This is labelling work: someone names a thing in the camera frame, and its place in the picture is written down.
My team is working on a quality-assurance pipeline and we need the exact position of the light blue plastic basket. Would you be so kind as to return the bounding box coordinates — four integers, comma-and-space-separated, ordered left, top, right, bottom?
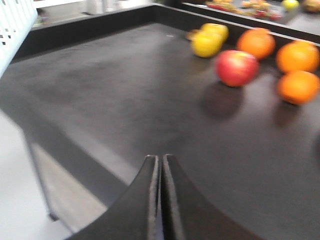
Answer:
0, 0, 38, 75

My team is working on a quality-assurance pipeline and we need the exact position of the pink red apple far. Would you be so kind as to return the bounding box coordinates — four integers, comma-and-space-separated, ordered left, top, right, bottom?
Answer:
215, 50, 260, 87

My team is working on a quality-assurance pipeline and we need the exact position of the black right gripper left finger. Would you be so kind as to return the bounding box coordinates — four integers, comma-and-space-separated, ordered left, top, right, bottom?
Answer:
69, 155, 159, 240

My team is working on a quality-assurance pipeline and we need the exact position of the black back left tray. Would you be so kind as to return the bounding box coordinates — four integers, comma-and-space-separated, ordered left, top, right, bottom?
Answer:
181, 1, 320, 35

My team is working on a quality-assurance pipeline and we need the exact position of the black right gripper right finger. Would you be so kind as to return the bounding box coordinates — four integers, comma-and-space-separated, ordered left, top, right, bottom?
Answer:
161, 154, 260, 240

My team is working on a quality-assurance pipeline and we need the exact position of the yellow pear lower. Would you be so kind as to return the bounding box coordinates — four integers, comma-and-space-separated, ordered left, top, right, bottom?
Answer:
190, 32, 223, 58

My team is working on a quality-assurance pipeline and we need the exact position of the small orange tangerine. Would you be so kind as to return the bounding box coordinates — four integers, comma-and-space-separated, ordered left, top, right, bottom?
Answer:
276, 70, 320, 105

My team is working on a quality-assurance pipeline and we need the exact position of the black tray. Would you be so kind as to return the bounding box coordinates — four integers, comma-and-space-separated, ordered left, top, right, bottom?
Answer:
181, 1, 320, 35
0, 4, 320, 240

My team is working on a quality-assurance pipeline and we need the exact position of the orange far left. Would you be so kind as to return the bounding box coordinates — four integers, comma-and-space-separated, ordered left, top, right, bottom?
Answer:
236, 27, 276, 60

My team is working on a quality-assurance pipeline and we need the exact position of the black left front tray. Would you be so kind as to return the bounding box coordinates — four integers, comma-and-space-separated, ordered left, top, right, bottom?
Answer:
0, 4, 320, 240

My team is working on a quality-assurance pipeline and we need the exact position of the orange with navel left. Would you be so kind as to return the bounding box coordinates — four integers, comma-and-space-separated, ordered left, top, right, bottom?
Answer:
275, 40, 320, 73

